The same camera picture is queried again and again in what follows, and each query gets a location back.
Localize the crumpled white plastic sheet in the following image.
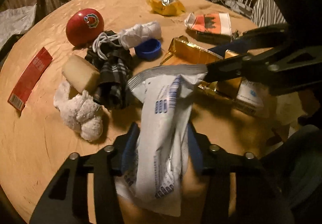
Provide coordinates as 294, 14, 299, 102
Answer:
0, 4, 38, 49

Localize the gold foil box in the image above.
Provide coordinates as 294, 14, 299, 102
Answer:
160, 36, 243, 100

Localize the yellow plastic packet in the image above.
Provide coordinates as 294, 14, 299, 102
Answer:
147, 0, 186, 17

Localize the dark plaid cloth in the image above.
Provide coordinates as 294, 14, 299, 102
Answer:
84, 30, 134, 110

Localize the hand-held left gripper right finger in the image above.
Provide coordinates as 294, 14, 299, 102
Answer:
187, 123, 295, 224

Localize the orange and white packet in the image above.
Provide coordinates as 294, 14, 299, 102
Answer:
184, 12, 232, 44

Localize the red flat carton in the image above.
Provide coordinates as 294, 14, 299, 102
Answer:
7, 47, 53, 111

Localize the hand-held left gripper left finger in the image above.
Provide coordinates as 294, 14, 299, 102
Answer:
30, 122, 140, 224

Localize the red ball with sticker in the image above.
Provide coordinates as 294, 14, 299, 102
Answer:
66, 8, 104, 47

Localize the white tissue pack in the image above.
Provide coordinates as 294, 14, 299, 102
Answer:
235, 79, 266, 116

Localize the striped cloth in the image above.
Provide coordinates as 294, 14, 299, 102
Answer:
252, 0, 287, 29

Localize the white cloth with laces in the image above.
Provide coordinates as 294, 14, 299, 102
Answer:
92, 21, 162, 59

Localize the beige sponge block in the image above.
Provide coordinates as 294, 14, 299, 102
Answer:
62, 54, 100, 93

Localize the white fluffy towel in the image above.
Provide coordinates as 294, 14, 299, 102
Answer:
54, 80, 104, 142

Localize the white plastic package blue print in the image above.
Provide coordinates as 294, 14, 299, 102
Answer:
127, 64, 209, 217

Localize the blue bottle cap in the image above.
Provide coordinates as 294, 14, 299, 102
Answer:
134, 39, 162, 60

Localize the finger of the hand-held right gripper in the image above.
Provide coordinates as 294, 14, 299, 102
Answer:
208, 23, 291, 55
204, 38, 322, 96

